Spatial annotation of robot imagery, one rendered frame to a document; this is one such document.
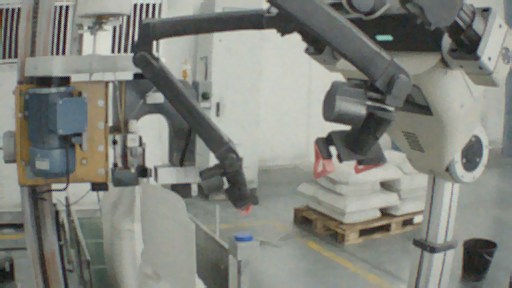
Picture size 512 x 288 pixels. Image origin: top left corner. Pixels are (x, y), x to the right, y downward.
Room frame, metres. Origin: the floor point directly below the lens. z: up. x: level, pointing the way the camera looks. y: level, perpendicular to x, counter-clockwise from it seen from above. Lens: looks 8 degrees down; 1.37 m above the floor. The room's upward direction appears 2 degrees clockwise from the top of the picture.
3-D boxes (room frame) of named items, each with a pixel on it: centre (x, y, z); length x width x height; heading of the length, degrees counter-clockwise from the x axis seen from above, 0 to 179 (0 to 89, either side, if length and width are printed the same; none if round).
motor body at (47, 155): (1.27, 0.57, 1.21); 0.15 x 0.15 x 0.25
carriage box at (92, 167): (1.50, 0.65, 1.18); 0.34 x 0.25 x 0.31; 115
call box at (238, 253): (1.56, 0.03, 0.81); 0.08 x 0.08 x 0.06; 25
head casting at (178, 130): (1.68, 0.36, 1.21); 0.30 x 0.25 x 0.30; 25
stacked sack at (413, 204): (4.44, -1.46, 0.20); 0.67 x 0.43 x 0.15; 115
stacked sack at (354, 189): (4.34, -0.78, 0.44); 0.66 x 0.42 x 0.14; 19
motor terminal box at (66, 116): (1.21, 0.49, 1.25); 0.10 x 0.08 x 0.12; 140
